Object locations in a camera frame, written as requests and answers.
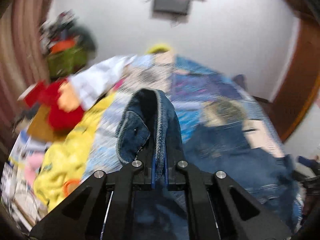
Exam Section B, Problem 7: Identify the blue denim jacket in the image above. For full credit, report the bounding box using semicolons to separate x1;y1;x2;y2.
116;89;298;239

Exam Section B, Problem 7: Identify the wooden door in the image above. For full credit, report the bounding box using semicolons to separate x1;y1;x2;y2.
270;19;319;142

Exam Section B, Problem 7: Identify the yellow fleece blanket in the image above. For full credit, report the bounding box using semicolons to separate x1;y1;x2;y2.
33;92;116;212

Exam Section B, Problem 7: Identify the pink neck pillow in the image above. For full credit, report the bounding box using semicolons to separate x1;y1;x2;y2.
24;152;44;186

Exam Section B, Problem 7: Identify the red plush toy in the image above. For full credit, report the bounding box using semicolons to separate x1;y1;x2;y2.
39;79;85;131

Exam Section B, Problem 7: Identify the grey purple backpack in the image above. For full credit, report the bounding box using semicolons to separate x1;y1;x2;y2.
232;74;247;90

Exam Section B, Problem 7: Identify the patchwork blue bedspread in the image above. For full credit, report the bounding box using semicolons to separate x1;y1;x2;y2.
85;53;304;233

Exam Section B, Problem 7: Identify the white shirt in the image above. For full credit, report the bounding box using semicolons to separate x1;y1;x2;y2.
67;55;137;111

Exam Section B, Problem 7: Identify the red box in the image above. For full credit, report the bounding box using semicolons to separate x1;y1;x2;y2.
17;81;47;109

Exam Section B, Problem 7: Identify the green storage box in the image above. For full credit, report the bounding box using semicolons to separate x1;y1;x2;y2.
47;47;88;79

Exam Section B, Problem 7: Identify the yellow headboard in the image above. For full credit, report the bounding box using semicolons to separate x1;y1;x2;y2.
145;43;172;54

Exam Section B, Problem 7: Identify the striped red gold curtain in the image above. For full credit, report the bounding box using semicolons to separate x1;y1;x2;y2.
1;0;52;141

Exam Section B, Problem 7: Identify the orange box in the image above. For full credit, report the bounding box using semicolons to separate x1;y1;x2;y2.
50;38;76;54

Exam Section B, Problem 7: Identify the small black wall monitor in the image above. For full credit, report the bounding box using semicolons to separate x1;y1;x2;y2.
153;0;190;15

